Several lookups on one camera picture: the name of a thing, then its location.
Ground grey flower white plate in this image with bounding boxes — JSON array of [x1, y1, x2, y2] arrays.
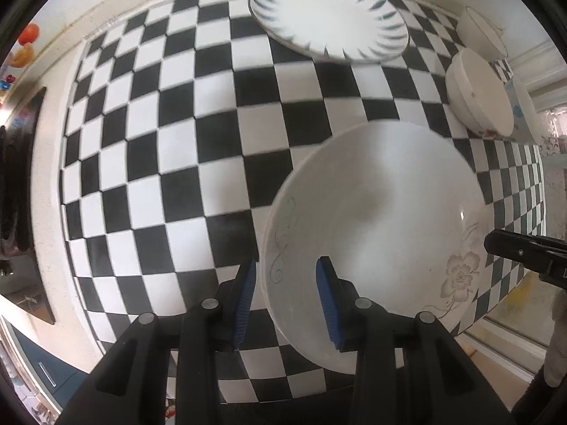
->
[[259, 120, 490, 374]]

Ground blue leaf pattern plate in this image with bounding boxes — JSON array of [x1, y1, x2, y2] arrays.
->
[[249, 0, 409, 63]]

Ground blue cabinet door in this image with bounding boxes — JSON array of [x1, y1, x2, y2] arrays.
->
[[1, 318, 88, 414]]

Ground white bowl blue pattern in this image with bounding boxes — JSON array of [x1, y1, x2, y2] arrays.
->
[[505, 76, 543, 145]]

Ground white bowl red flowers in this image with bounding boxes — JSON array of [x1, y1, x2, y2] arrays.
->
[[445, 48, 514, 138]]

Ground plain white bowl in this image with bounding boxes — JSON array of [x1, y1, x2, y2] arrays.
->
[[456, 7, 509, 62]]

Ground black white checkered mat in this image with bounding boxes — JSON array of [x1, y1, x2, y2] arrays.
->
[[57, 0, 548, 404]]

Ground colourful fruit wall sticker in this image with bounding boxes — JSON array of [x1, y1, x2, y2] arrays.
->
[[1, 22, 40, 101]]

